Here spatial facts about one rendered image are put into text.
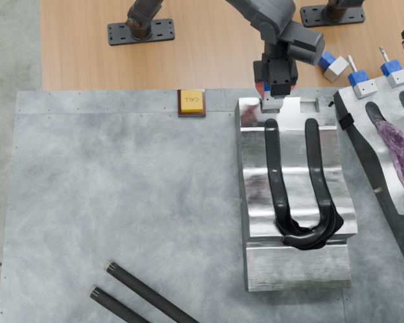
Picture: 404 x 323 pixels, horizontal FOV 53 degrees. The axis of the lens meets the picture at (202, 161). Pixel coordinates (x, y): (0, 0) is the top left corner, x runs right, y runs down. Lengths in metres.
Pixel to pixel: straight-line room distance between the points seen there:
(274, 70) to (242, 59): 0.36
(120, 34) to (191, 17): 0.23
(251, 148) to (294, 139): 0.12
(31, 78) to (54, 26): 0.91
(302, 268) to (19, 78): 1.69
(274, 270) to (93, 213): 0.50
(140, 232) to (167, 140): 0.27
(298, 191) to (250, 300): 0.31
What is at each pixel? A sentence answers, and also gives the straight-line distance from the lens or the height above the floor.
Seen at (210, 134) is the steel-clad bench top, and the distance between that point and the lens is 1.16.
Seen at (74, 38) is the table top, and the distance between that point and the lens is 1.33.
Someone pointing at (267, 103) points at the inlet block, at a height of 0.95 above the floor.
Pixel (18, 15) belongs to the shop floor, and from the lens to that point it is 2.45.
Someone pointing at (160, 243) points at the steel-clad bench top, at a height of 0.80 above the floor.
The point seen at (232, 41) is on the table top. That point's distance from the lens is 1.30.
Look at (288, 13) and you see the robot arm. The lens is 0.88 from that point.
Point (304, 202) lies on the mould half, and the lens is 1.03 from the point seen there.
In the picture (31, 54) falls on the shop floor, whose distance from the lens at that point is 2.31.
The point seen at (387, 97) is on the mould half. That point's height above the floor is 0.85.
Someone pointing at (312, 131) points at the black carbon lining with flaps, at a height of 0.88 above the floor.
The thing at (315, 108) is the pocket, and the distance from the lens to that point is 1.18.
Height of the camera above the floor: 1.90
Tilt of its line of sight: 75 degrees down
